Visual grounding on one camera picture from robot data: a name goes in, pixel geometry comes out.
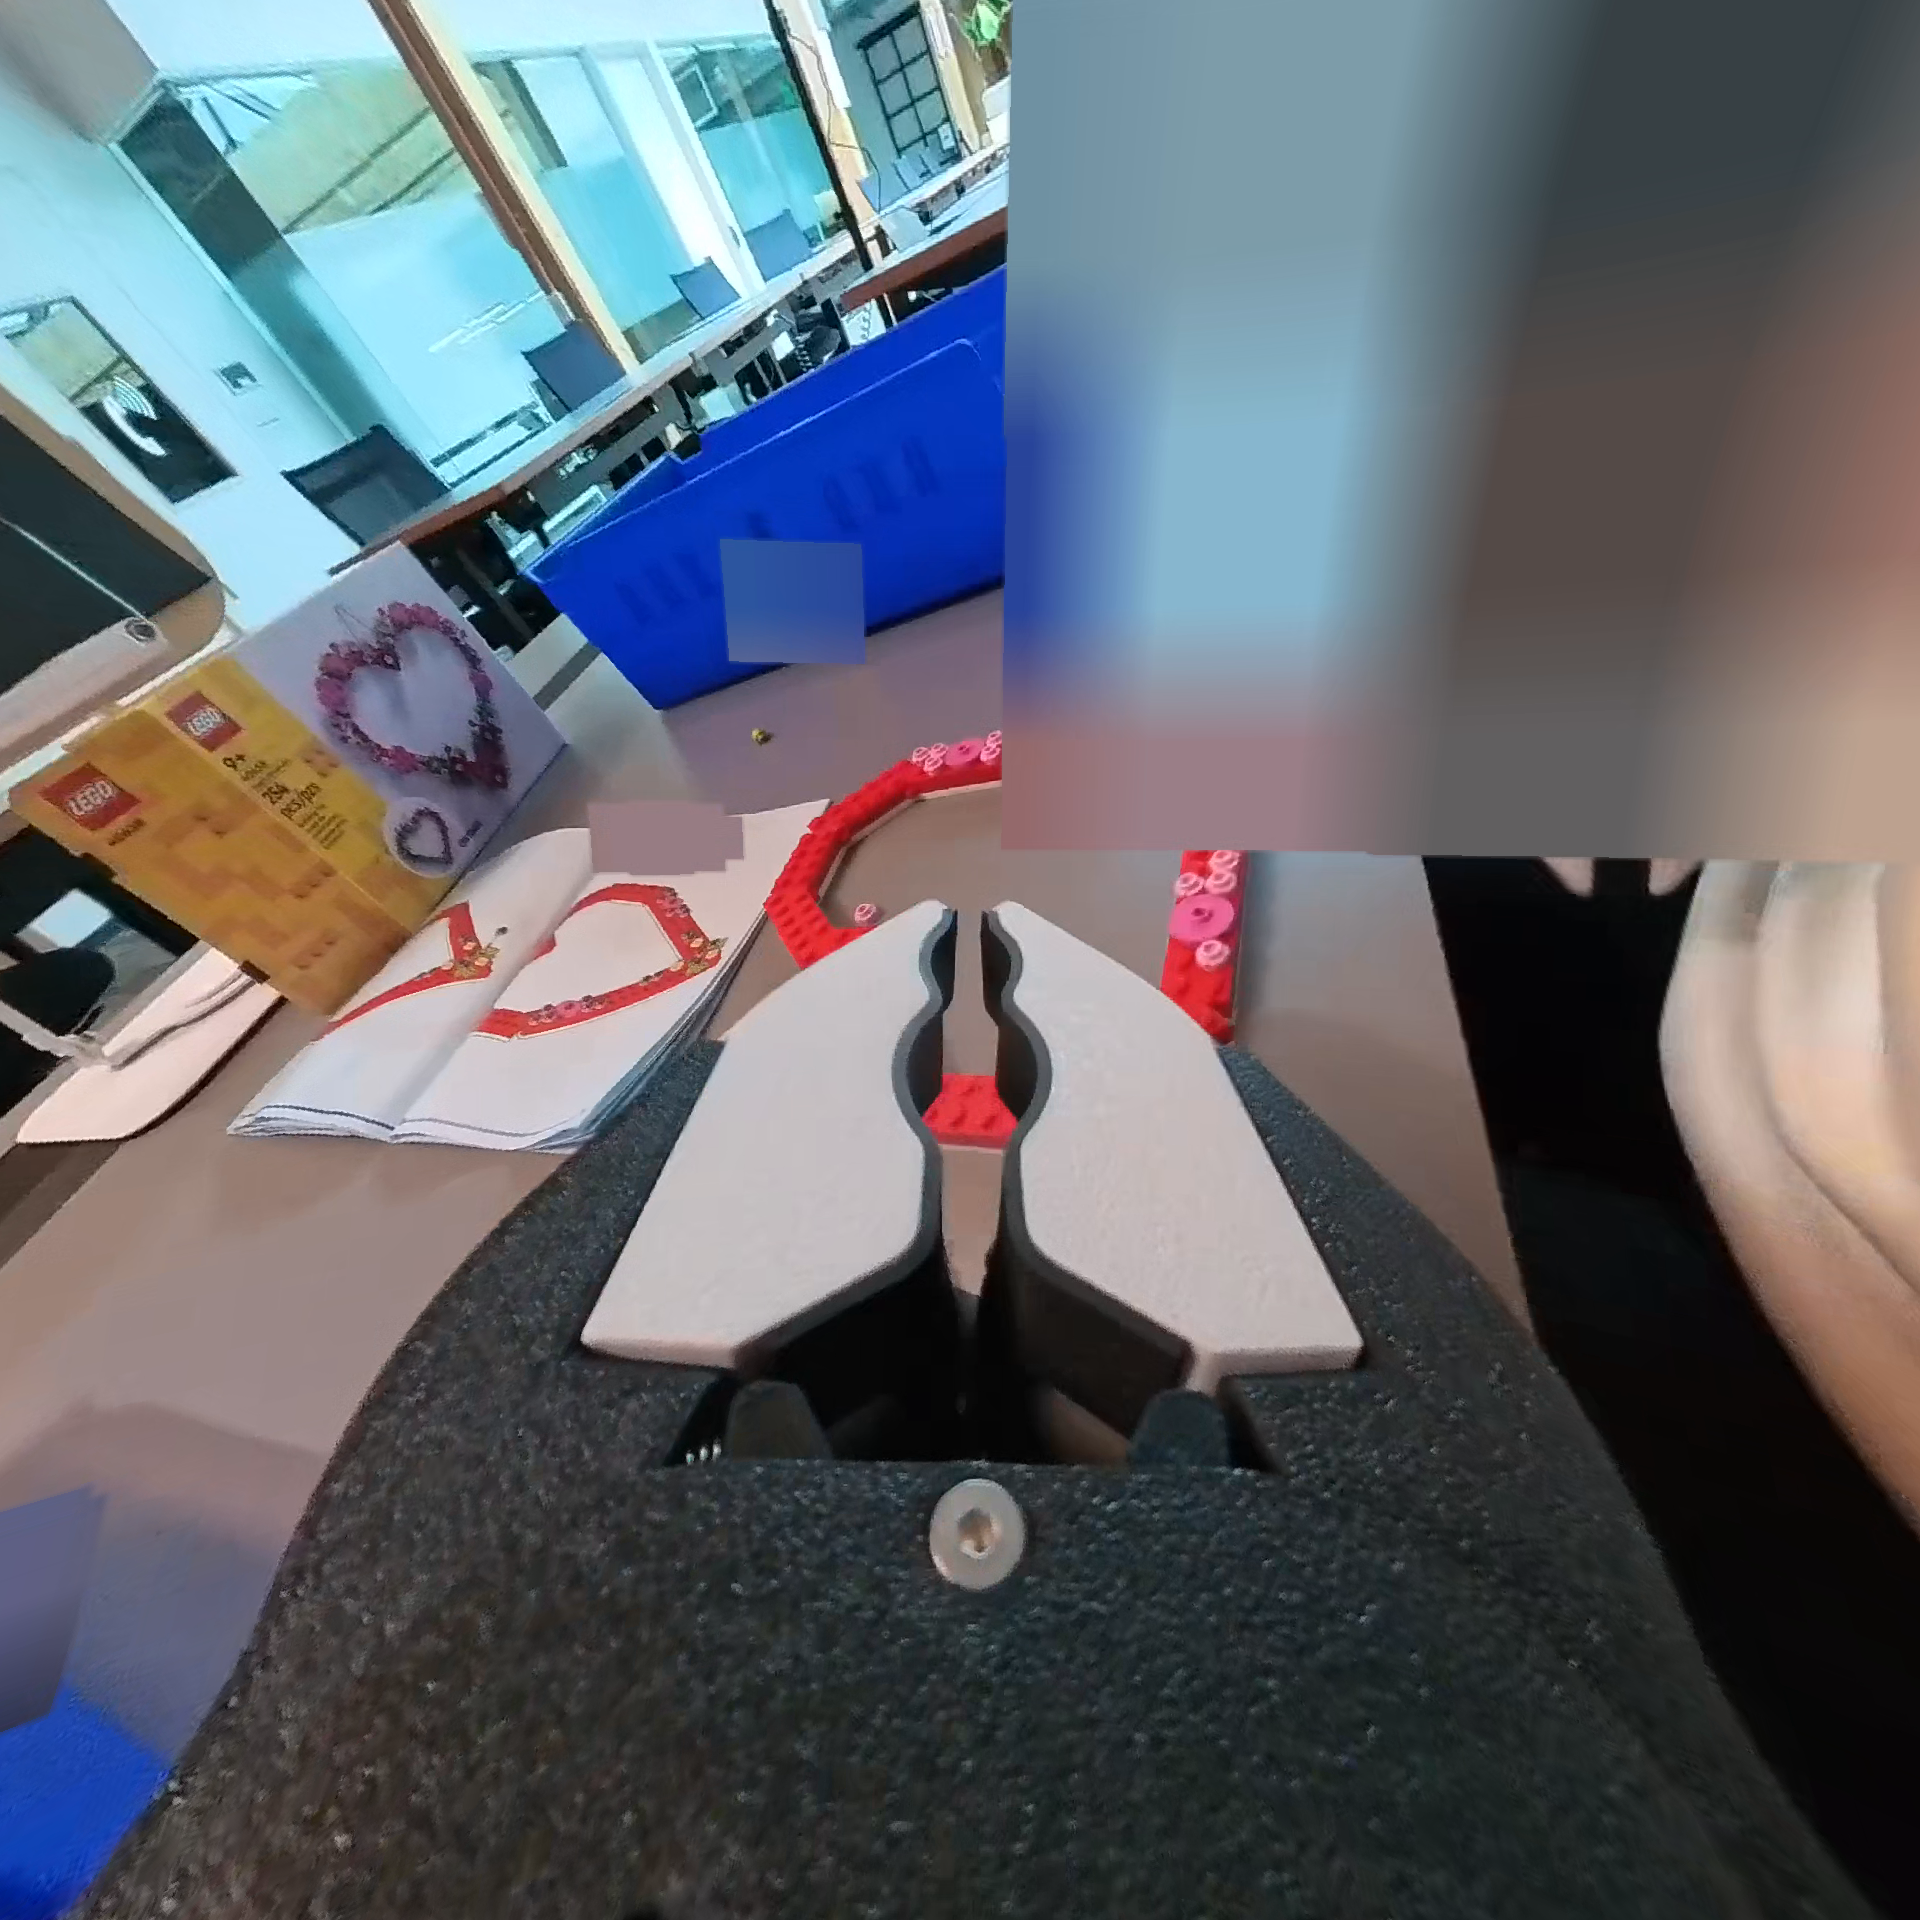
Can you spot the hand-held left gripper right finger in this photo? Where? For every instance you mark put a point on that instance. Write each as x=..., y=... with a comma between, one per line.
x=1170, y=1202

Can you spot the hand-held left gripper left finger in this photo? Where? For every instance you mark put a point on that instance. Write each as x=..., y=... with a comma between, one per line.
x=780, y=1185

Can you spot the red brick heart frame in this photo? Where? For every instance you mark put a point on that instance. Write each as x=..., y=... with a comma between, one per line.
x=818, y=901

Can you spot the group of pink flower studs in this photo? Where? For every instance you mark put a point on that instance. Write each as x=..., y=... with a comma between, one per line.
x=1211, y=867

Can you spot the grey desk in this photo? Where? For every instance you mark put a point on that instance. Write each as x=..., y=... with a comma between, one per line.
x=1319, y=974

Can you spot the open instruction booklet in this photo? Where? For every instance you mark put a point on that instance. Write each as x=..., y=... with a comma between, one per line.
x=451, y=1079

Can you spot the person's white undershirt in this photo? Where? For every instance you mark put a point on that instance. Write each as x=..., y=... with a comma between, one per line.
x=1723, y=1020

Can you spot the blue plastic bin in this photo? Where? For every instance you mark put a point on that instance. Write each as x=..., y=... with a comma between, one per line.
x=60, y=1830
x=629, y=601

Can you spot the yellow and lilac toy box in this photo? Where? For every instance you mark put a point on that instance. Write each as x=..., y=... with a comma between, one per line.
x=225, y=885

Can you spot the person's beige sweatshirt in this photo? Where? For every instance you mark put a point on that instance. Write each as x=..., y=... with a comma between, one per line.
x=1867, y=1202

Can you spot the phone icon wall sign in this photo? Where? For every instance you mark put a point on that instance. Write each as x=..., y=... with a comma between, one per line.
x=136, y=421

